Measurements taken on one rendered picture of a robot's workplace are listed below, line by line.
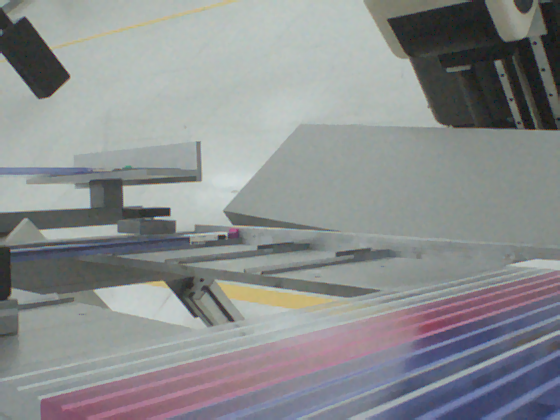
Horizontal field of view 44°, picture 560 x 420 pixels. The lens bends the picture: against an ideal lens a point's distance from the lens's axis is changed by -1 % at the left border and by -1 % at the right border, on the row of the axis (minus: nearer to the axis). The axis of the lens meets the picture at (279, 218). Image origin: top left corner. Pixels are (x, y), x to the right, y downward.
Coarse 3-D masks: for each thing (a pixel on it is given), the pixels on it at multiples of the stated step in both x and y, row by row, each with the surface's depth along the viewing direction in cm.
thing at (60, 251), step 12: (120, 240) 76; (132, 240) 76; (144, 240) 77; (156, 240) 78; (168, 240) 80; (180, 240) 81; (12, 252) 66; (24, 252) 67; (36, 252) 68; (48, 252) 68; (60, 252) 69; (72, 252) 70; (84, 252) 71; (96, 252) 73; (108, 252) 74
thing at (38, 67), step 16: (0, 32) 39; (16, 32) 39; (32, 32) 40; (0, 48) 40; (16, 48) 39; (32, 48) 40; (48, 48) 41; (16, 64) 40; (32, 64) 40; (48, 64) 41; (32, 80) 41; (48, 80) 41; (64, 80) 42; (48, 96) 41
